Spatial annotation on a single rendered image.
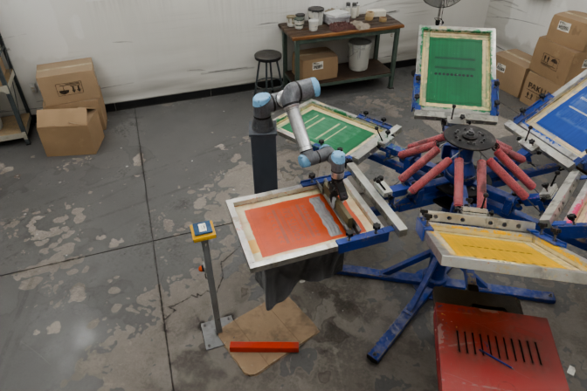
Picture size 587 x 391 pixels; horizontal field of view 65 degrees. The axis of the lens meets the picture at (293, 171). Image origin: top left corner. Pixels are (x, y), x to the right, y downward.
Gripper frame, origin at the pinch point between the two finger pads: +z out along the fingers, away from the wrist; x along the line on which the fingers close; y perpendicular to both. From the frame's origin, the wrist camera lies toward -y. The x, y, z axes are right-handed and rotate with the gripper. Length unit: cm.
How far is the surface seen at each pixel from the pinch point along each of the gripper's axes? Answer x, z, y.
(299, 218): 22.7, 5.2, 3.0
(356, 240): 1.8, 0.4, -29.8
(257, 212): 44.3, 5.0, 16.6
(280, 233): 36.7, 5.3, -5.4
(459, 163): -69, -23, -14
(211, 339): 84, 100, 10
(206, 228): 75, 3, 11
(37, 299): 199, 99, 87
